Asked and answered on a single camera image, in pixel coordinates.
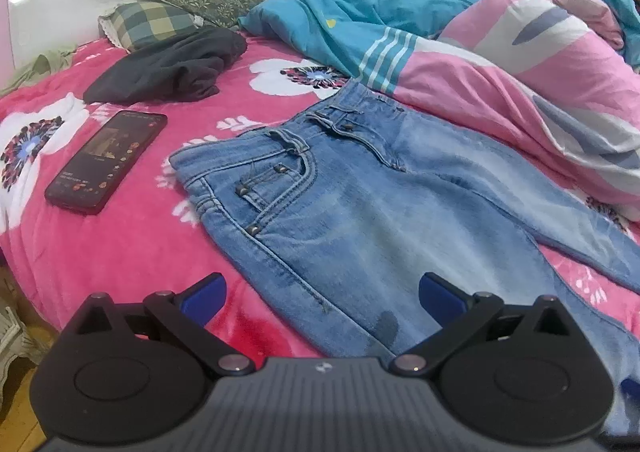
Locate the blue denim jeans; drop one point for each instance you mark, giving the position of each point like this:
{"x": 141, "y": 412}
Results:
{"x": 375, "y": 207}

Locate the white lace cloth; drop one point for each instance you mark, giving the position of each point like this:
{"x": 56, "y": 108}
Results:
{"x": 17, "y": 342}

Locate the pink and blue quilt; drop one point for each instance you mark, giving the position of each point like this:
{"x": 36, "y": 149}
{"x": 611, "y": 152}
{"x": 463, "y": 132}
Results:
{"x": 475, "y": 67}

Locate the plaid pillow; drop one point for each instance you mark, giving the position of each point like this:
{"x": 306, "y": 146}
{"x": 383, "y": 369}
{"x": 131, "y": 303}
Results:
{"x": 145, "y": 24}

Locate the dark grey garment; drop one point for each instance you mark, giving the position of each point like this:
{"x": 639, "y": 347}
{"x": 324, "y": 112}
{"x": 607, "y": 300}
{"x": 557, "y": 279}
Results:
{"x": 170, "y": 67}

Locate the green floral pillow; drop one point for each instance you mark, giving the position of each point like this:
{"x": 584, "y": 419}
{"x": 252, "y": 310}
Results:
{"x": 235, "y": 2}

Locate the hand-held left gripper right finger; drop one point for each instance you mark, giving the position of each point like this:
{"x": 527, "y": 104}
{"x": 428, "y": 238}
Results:
{"x": 440, "y": 299}

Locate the red-cased phone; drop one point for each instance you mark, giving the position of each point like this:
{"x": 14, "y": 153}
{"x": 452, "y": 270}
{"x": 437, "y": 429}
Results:
{"x": 105, "y": 157}

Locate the light green cloth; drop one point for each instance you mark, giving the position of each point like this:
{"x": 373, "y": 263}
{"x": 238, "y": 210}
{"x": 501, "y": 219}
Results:
{"x": 35, "y": 69}

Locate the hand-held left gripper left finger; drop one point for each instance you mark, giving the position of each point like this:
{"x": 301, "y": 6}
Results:
{"x": 205, "y": 299}

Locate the pink floral blanket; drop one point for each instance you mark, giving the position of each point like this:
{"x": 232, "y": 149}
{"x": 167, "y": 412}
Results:
{"x": 140, "y": 232}

